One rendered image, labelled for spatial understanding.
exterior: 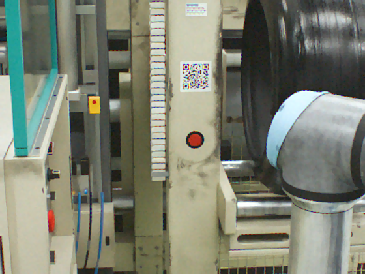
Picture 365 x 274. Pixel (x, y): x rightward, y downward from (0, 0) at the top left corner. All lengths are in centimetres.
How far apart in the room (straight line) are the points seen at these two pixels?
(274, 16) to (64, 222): 66
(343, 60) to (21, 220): 82
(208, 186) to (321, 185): 88
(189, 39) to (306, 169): 82
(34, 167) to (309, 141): 38
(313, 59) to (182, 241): 61
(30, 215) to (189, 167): 80
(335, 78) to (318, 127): 65
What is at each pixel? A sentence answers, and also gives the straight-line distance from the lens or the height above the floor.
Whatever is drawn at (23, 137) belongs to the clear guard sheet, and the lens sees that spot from 102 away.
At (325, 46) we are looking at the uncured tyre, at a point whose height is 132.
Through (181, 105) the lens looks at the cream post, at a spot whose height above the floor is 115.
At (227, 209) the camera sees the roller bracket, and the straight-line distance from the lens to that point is 173.
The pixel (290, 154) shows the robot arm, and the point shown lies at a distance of 97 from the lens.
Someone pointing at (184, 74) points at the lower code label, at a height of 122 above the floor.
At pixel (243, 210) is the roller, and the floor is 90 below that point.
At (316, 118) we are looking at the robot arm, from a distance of 95.
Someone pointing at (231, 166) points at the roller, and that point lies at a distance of 203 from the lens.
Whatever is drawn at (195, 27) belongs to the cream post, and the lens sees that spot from 171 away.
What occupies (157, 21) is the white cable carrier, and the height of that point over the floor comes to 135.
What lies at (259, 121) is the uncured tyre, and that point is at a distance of 210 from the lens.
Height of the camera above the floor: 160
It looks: 17 degrees down
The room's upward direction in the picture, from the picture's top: straight up
